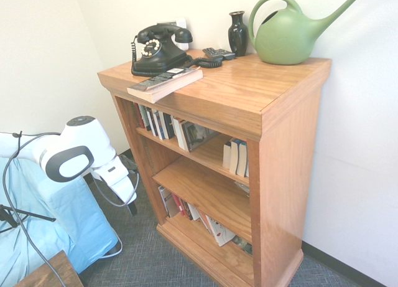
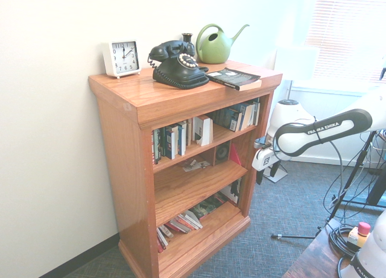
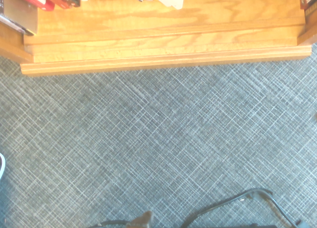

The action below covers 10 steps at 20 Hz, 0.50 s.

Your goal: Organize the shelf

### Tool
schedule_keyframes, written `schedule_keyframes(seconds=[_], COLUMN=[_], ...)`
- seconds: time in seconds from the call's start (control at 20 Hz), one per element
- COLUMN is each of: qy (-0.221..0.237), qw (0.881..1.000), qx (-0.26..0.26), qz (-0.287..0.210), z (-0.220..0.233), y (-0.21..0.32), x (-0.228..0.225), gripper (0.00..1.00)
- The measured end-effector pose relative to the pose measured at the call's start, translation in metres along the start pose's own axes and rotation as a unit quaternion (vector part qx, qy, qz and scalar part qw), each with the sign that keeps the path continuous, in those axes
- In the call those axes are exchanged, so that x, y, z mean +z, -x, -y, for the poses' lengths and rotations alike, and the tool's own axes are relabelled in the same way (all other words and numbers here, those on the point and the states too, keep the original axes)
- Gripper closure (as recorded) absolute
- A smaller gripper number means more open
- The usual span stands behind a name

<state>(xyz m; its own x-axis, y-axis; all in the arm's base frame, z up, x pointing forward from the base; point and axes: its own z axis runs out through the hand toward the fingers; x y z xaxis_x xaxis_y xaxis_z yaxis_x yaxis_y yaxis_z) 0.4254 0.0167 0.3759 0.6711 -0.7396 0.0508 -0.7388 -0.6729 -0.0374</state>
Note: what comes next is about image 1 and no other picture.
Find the white green spine book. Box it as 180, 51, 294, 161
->
138, 104, 153, 133

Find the leaning grey cover book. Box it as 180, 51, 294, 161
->
180, 120, 221, 153

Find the green plastic watering can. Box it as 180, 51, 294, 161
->
248, 0, 379, 66

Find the thin black spine book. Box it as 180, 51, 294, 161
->
145, 107, 159, 137

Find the white wall plate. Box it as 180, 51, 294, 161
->
156, 17, 188, 51

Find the leaning white paged book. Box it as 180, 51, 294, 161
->
170, 115, 190, 153

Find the thin grey gripper cable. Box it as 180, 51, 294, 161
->
92, 170, 140, 207

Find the white red blue spine book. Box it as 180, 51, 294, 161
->
151, 109, 165, 141

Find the black glossy vase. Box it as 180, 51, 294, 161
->
228, 11, 249, 57

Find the plain white book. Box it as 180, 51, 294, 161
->
186, 202, 201, 222

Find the wooden bookshelf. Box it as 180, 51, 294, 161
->
96, 49, 333, 287

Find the wide black spine book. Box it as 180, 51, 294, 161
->
157, 111, 176, 141

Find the white book red artwork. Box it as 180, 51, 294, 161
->
205, 215, 236, 248

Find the dark maroon spine book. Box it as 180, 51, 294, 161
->
180, 198, 194, 221

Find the black telephone handset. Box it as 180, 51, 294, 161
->
136, 24, 193, 44

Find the white metal frame foot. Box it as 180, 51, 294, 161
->
101, 239, 123, 258

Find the thick black cover paperback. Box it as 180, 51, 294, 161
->
126, 66, 204, 103

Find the dark wooden table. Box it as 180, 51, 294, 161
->
14, 249, 86, 287

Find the orange spine book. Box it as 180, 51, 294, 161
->
197, 209, 214, 235

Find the dark floral flat book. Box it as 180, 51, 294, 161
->
231, 235, 254, 257

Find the thick grey robot cable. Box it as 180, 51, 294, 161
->
2, 130, 68, 287

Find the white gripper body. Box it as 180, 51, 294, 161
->
92, 157, 138, 205

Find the blue cover paperback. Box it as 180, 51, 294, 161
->
237, 140, 249, 178
229, 138, 246, 176

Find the white brown cover book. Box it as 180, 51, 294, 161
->
157, 185, 180, 219

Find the light blue cloth cover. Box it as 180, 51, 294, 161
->
0, 156, 121, 287

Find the black remote control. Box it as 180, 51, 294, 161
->
202, 47, 224, 60
216, 49, 236, 61

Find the short white paged paperback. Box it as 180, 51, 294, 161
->
221, 140, 233, 171

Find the black tripod stand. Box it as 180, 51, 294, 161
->
0, 204, 57, 235

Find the dark red spine book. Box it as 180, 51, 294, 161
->
133, 101, 146, 129

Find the black rotary telephone base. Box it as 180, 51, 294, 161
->
133, 37, 191, 73

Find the black rotary telephone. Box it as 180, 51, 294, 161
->
130, 34, 223, 77

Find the flat lying pale magazine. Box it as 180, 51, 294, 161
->
234, 181, 251, 197

